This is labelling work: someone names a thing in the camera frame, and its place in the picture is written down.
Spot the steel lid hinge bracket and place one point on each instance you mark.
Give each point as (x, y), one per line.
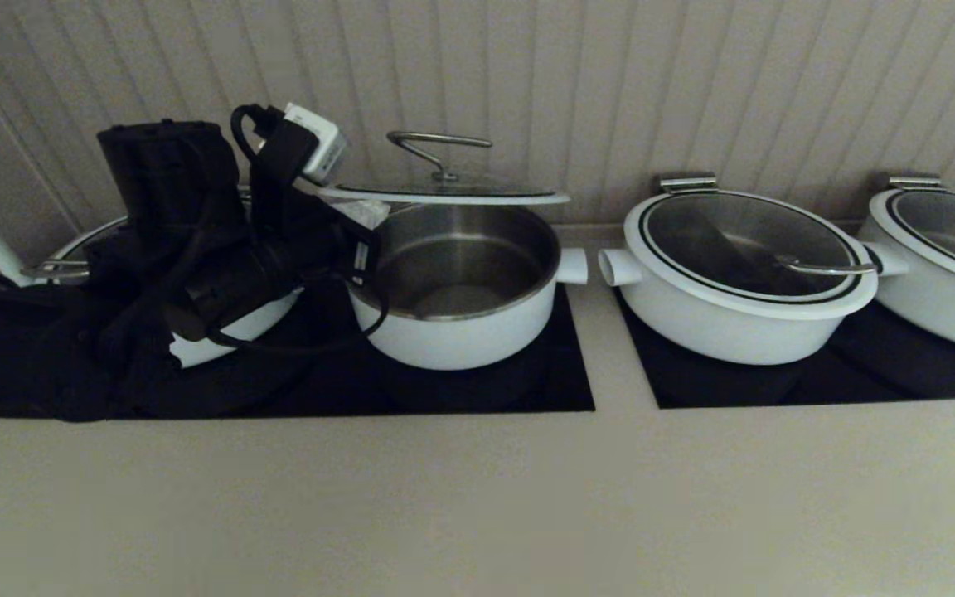
(686, 183)
(913, 183)

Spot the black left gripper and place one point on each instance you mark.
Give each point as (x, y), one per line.
(303, 228)

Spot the white pot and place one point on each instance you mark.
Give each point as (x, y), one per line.
(245, 332)
(718, 332)
(942, 307)
(477, 340)

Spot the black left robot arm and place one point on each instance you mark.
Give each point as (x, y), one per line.
(162, 174)

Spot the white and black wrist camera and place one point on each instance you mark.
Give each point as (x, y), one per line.
(312, 145)

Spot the black glass cooktop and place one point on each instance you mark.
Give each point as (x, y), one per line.
(527, 390)
(859, 381)

